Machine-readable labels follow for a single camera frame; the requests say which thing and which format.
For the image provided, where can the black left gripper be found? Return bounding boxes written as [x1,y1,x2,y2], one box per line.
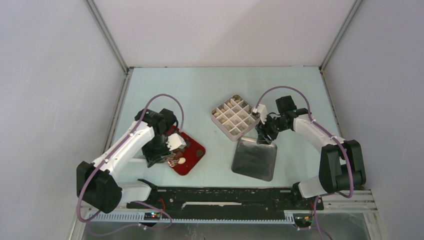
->
[140,134,173,168]

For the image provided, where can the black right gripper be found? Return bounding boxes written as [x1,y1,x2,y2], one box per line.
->
[255,113,289,145]

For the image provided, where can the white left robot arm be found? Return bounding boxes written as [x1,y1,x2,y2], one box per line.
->
[76,108,186,214]

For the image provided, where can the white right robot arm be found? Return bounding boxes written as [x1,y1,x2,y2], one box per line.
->
[252,96,366,209]

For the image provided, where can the white oval chocolate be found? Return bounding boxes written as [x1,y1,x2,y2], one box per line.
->
[177,157,186,165]

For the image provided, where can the round dark chocolate piece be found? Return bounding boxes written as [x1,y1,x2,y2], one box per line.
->
[196,149,205,158]

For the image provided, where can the silver metal tin lid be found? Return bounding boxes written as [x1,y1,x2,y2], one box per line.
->
[231,137,278,182]

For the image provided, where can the pink tin with white dividers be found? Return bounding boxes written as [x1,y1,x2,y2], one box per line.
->
[210,94,259,142]

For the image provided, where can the red rectangular tray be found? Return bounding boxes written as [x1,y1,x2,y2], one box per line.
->
[166,125,206,176]

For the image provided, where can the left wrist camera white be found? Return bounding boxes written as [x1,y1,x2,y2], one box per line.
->
[166,132,187,151]

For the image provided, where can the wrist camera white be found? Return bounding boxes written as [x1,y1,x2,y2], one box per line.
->
[252,104,268,124]
[166,132,187,151]

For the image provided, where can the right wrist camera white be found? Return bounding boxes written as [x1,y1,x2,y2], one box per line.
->
[252,104,268,124]

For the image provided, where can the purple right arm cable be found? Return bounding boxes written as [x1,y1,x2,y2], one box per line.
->
[255,86,355,240]

